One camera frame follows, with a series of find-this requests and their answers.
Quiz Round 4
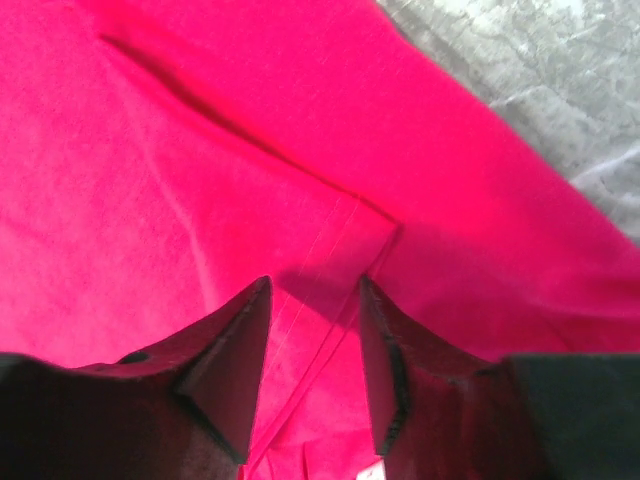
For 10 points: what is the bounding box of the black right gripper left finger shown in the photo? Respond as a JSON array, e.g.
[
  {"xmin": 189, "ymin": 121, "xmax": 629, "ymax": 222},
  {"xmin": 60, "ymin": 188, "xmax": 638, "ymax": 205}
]
[{"xmin": 1, "ymin": 277, "xmax": 272, "ymax": 479}]

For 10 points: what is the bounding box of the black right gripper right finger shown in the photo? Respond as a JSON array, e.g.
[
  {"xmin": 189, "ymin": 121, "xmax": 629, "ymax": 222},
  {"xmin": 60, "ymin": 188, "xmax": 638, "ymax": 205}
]
[{"xmin": 360, "ymin": 277, "xmax": 639, "ymax": 479}]

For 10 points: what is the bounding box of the red t shirt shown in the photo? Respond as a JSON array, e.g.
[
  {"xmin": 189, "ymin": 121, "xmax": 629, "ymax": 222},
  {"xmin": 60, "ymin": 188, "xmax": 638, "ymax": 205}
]
[{"xmin": 1, "ymin": 1, "xmax": 639, "ymax": 479}]

